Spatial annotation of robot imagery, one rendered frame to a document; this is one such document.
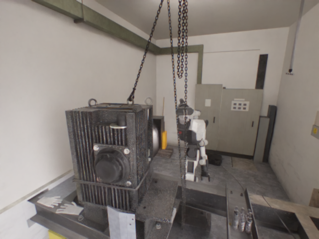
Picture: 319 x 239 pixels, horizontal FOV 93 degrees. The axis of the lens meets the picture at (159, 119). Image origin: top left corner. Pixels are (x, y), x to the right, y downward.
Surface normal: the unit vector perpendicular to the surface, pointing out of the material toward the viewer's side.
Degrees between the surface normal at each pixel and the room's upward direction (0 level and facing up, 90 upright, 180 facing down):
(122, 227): 90
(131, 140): 90
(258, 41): 90
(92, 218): 90
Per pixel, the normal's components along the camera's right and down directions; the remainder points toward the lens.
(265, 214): -0.36, 0.22
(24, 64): 0.93, 0.08
